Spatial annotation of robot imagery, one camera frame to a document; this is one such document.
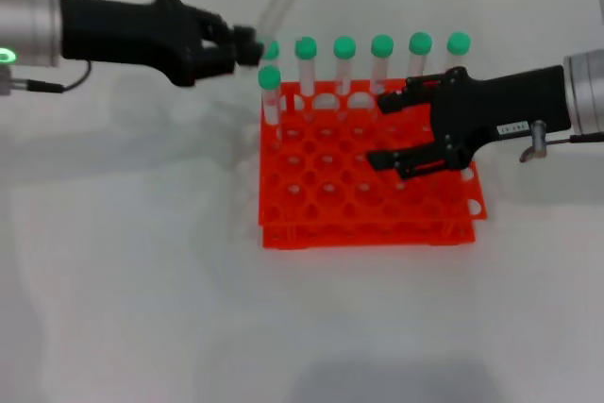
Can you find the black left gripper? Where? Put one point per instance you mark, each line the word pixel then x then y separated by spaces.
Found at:
pixel 132 35

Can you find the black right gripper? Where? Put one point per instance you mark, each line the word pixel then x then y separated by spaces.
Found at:
pixel 495 105

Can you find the orange plastic test tube rack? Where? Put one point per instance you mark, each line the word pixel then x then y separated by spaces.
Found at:
pixel 330 195

